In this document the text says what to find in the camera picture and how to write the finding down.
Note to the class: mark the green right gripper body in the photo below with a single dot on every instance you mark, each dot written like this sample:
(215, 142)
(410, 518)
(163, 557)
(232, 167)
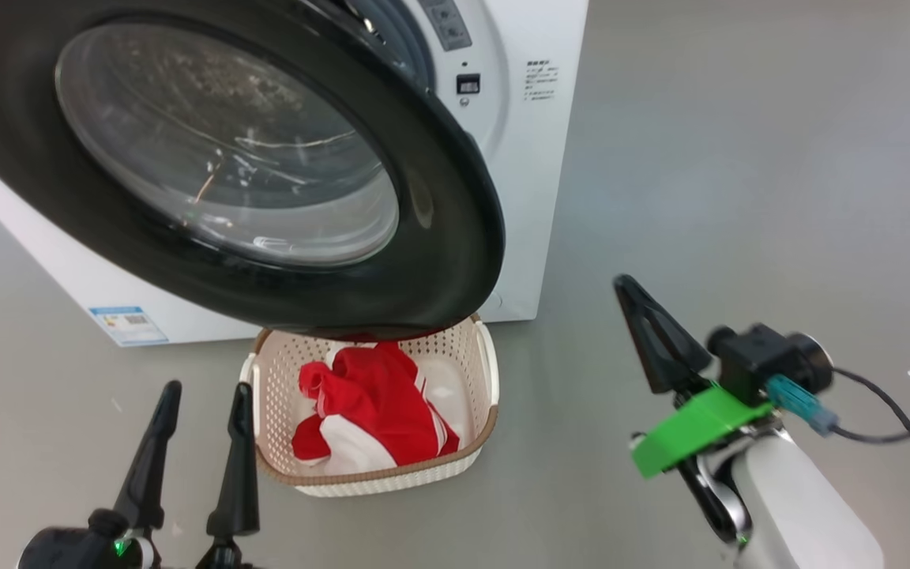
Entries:
(692, 427)

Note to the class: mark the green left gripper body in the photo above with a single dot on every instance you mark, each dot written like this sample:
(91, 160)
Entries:
(222, 557)

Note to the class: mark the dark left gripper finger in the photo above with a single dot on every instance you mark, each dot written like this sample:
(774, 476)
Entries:
(147, 466)
(235, 474)

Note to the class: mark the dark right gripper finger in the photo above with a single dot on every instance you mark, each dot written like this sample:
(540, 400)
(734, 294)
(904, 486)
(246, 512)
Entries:
(643, 348)
(680, 352)

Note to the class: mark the red and white garment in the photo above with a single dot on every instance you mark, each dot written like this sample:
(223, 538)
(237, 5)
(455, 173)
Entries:
(376, 403)

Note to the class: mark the black round washer door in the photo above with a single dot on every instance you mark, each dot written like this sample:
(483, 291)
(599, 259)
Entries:
(439, 237)

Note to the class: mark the cream perforated laundry basket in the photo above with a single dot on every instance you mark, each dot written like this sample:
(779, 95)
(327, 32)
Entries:
(281, 419)

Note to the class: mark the white washing machine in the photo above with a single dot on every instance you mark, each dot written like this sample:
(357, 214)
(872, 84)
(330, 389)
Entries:
(534, 158)

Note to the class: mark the black door latch socket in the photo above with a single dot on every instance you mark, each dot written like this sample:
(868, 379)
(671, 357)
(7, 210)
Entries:
(468, 84)

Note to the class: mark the grey rubber door gasket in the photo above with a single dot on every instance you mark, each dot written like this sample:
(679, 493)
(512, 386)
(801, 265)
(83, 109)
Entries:
(400, 32)

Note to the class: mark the blue energy label sticker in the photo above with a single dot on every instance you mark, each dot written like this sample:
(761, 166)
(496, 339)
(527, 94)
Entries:
(129, 325)

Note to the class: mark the grey warning sticker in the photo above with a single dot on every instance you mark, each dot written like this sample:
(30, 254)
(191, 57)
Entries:
(445, 24)

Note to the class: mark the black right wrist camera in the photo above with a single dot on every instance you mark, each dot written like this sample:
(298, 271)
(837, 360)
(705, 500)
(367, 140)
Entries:
(763, 356)

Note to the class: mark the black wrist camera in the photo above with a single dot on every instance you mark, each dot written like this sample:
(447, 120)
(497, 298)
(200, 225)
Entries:
(763, 356)
(76, 549)

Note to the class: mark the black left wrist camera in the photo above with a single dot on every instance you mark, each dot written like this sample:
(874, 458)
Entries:
(76, 549)

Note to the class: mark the teal right camera connector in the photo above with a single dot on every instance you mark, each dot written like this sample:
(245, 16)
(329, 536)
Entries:
(799, 403)

